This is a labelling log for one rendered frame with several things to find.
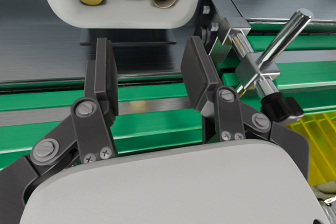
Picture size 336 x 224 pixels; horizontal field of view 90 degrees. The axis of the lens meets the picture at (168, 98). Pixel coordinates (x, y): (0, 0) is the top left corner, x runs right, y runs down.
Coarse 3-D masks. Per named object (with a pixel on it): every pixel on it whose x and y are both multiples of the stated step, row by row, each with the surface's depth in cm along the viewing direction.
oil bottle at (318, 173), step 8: (296, 128) 28; (304, 128) 28; (304, 136) 28; (312, 144) 27; (312, 152) 26; (312, 160) 25; (320, 160) 26; (312, 168) 25; (320, 168) 25; (328, 168) 25; (312, 176) 24; (320, 176) 24; (328, 176) 24; (312, 184) 24; (320, 184) 24; (328, 184) 24; (320, 192) 23; (328, 192) 23; (320, 200) 23; (328, 200) 23
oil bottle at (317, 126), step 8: (304, 120) 29; (312, 120) 30; (320, 120) 30; (312, 128) 29; (320, 128) 29; (328, 128) 29; (312, 136) 28; (320, 136) 28; (328, 136) 28; (320, 144) 27; (328, 144) 27; (320, 152) 27; (328, 152) 27; (328, 160) 26
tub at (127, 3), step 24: (48, 0) 18; (72, 0) 21; (120, 0) 24; (144, 0) 24; (192, 0) 21; (72, 24) 21; (96, 24) 21; (120, 24) 22; (144, 24) 23; (168, 24) 23
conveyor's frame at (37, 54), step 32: (256, 0) 23; (288, 0) 25; (320, 0) 26; (0, 32) 26; (32, 32) 27; (64, 32) 28; (192, 32) 33; (0, 64) 23; (32, 64) 24; (64, 64) 25; (128, 64) 26; (160, 64) 27
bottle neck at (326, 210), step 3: (324, 207) 24; (327, 207) 23; (330, 207) 24; (324, 210) 23; (327, 210) 23; (330, 210) 23; (333, 210) 23; (327, 213) 23; (330, 213) 23; (333, 213) 23; (327, 216) 23; (330, 216) 23; (333, 216) 23; (330, 219) 23; (333, 219) 23; (330, 222) 23; (333, 222) 23
